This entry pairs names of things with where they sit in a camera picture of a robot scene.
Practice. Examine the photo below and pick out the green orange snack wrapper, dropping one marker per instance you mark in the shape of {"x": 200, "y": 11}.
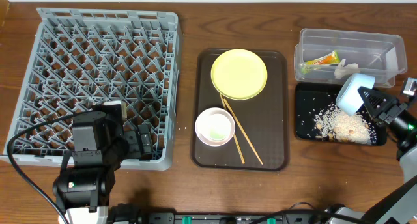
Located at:
{"x": 331, "y": 58}

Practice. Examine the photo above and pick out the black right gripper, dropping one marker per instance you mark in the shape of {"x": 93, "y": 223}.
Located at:
{"x": 387, "y": 109}

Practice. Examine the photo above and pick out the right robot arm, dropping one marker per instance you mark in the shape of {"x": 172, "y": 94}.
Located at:
{"x": 400, "y": 205}

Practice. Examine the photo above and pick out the wooden chopstick left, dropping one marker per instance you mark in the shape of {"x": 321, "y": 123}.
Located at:
{"x": 234, "y": 135}

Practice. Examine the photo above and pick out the black waste tray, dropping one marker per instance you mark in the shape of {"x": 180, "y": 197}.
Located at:
{"x": 310, "y": 96}

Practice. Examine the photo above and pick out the pink white bowl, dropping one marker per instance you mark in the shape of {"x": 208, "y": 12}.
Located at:
{"x": 215, "y": 127}

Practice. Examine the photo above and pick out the dark brown serving tray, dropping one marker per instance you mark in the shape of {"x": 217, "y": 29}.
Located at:
{"x": 265, "y": 119}

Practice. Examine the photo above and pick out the grey dishwasher rack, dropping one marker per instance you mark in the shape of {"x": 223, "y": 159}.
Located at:
{"x": 84, "y": 57}

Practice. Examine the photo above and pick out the clear plastic waste bin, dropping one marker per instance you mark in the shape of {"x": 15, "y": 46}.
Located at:
{"x": 380, "y": 55}

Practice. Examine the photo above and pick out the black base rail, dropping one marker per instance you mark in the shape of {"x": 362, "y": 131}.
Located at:
{"x": 208, "y": 218}

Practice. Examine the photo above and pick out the white cup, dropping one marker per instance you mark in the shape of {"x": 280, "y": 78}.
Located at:
{"x": 119, "y": 103}

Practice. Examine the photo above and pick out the rice and nutshell pile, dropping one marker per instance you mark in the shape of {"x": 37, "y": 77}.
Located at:
{"x": 332, "y": 124}

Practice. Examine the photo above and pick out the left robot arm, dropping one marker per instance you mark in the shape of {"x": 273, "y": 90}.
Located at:
{"x": 87, "y": 174}

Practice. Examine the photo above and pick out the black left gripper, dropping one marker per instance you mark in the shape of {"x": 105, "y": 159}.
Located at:
{"x": 144, "y": 140}

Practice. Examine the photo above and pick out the light blue bowl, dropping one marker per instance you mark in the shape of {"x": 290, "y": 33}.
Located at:
{"x": 348, "y": 99}

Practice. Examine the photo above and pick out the yellow round plate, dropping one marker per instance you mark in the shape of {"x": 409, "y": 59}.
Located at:
{"x": 239, "y": 74}

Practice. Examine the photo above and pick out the white tissue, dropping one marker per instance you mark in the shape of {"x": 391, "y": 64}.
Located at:
{"x": 343, "y": 69}

